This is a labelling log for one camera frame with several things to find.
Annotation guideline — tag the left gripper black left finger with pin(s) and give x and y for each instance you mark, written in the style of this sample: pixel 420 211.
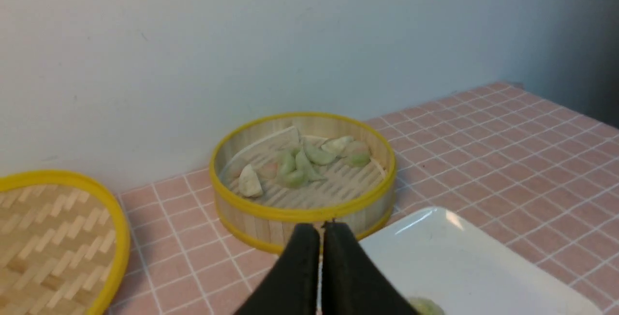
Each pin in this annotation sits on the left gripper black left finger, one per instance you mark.
pixel 291 286

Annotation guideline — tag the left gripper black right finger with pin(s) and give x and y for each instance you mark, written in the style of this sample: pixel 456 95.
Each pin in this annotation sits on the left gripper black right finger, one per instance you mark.
pixel 351 283

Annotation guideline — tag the white dumpling front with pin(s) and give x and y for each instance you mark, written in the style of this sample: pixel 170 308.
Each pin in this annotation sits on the white dumpling front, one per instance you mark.
pixel 425 306

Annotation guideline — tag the white dumpling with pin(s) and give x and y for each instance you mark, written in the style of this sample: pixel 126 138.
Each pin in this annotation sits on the white dumpling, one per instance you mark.
pixel 249 183
pixel 425 306

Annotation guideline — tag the white square plate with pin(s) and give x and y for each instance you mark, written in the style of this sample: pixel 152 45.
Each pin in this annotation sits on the white square plate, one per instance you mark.
pixel 436 254

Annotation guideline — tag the white dumpling left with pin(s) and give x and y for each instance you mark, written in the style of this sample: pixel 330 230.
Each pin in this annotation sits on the white dumpling left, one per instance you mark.
pixel 249 183

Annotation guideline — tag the yellow-rimmed bamboo steamer basket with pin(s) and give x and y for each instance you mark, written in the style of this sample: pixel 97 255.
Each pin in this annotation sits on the yellow-rimmed bamboo steamer basket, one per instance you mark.
pixel 362 197

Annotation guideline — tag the green dumpling centre left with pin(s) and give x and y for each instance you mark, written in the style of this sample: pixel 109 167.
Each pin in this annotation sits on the green dumpling centre left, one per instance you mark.
pixel 286 163

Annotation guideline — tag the pink green dumpling right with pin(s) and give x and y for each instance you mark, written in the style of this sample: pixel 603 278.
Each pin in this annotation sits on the pink green dumpling right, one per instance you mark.
pixel 356 154

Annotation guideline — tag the large green dumpling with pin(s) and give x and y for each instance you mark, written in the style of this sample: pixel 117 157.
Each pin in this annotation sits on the large green dumpling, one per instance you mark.
pixel 318 156

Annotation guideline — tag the pale dumpling upper right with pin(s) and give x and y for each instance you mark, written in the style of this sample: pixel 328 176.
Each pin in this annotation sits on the pale dumpling upper right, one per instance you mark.
pixel 336 146

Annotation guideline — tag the woven bamboo steamer lid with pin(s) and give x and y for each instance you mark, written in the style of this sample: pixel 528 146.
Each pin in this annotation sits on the woven bamboo steamer lid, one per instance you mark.
pixel 65 244

